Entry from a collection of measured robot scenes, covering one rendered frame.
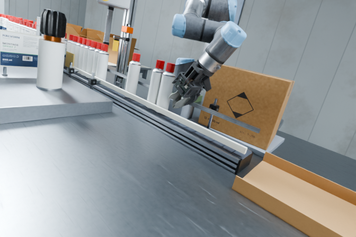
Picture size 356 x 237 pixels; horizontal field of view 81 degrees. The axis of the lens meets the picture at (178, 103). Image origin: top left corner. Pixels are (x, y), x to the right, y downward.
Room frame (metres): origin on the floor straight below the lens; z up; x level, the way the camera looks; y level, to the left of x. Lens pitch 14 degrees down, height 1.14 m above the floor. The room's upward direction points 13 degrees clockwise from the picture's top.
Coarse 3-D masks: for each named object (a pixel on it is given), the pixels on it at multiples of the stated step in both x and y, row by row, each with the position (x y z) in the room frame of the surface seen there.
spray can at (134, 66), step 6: (138, 54) 0.93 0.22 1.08; (132, 60) 0.93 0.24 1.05; (138, 60) 0.93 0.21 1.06; (132, 66) 0.92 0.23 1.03; (138, 66) 0.93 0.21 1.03; (132, 72) 0.92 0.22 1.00; (138, 72) 0.93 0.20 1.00; (132, 78) 0.92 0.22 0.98; (138, 78) 0.94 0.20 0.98; (126, 84) 0.93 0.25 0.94; (132, 84) 0.92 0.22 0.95; (126, 90) 0.92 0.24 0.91; (132, 90) 0.92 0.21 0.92; (126, 96) 0.92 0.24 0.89
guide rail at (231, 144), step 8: (80, 72) 1.14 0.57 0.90; (112, 88) 0.95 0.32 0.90; (120, 88) 0.93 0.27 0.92; (128, 96) 0.88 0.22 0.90; (136, 96) 0.86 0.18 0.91; (144, 104) 0.82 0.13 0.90; (152, 104) 0.80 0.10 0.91; (160, 112) 0.77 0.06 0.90; (168, 112) 0.74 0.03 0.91; (176, 120) 0.72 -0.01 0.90; (184, 120) 0.70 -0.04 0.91; (192, 128) 0.67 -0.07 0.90; (200, 128) 0.66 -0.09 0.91; (208, 136) 0.64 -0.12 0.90; (216, 136) 0.62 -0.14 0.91; (224, 136) 0.62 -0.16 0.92; (232, 144) 0.59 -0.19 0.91; (240, 144) 0.58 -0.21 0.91
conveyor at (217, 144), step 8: (104, 88) 1.00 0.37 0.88; (120, 96) 0.92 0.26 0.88; (136, 104) 0.86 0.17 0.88; (152, 112) 0.80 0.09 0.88; (168, 120) 0.75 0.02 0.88; (184, 128) 0.71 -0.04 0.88; (200, 136) 0.66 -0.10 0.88; (216, 144) 0.62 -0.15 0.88; (224, 144) 0.64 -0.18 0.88; (232, 152) 0.60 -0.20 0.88; (240, 152) 0.60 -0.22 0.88; (248, 152) 0.62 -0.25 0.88
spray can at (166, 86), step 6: (168, 66) 0.81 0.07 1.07; (174, 66) 0.82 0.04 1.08; (168, 72) 0.81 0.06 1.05; (162, 78) 0.81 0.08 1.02; (168, 78) 0.80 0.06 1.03; (174, 78) 0.82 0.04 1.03; (162, 84) 0.80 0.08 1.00; (168, 84) 0.80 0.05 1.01; (162, 90) 0.80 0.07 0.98; (168, 90) 0.80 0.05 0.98; (162, 96) 0.80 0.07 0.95; (168, 96) 0.80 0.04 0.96; (162, 102) 0.80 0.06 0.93; (168, 102) 0.81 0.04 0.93; (162, 114) 0.80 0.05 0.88
